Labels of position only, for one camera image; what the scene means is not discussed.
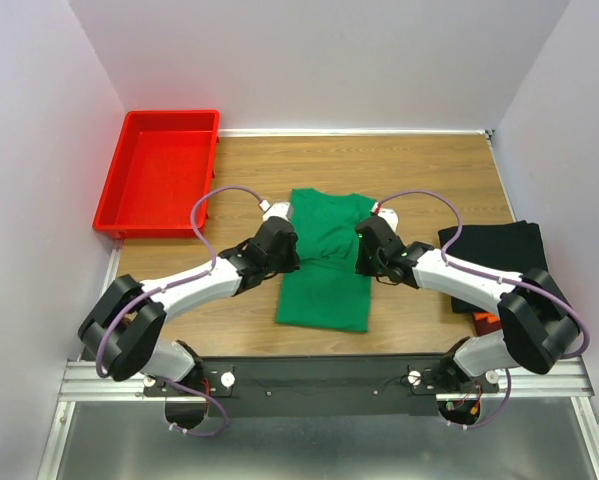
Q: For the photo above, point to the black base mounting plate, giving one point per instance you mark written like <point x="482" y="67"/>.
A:
<point x="317" y="386"/>

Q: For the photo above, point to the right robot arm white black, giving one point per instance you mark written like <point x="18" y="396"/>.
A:
<point x="537" y="324"/>

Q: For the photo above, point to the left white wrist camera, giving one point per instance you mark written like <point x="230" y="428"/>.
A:
<point x="282" y="210"/>

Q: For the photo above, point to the black folded t shirt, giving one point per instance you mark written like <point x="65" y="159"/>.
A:
<point x="514" y="247"/>

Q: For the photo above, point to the green polo shirt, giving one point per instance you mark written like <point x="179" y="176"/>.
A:
<point x="326" y="292"/>

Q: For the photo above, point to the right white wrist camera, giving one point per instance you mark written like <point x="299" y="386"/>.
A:
<point x="387" y="214"/>

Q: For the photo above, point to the aluminium frame rail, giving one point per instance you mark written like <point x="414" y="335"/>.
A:
<point x="544" y="427"/>

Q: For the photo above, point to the dark red folded t shirt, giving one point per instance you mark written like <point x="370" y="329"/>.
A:
<point x="484" y="328"/>

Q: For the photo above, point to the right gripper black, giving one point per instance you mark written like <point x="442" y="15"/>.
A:
<point x="361" y="266"/>

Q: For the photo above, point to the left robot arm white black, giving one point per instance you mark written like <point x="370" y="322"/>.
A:
<point x="123" y="329"/>

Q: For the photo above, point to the orange folded t shirt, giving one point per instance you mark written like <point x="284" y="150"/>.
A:
<point x="485" y="317"/>

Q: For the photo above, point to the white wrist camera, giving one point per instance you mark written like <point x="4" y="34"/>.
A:
<point x="387" y="214"/>
<point x="282" y="210"/>

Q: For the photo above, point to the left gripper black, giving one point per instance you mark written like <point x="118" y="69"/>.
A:
<point x="294" y="259"/>

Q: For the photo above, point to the red plastic bin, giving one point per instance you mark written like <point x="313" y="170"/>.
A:
<point x="162" y="165"/>

